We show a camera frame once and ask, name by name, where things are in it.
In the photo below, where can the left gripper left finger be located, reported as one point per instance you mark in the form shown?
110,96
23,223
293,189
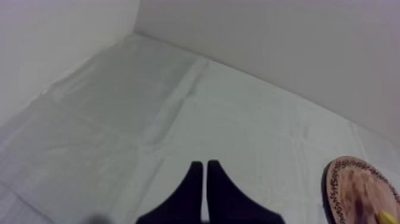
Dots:
184,203

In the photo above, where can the yellow toy banana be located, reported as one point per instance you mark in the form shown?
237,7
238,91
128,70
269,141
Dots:
387,217

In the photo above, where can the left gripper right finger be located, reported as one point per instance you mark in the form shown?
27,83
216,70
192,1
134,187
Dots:
225,203

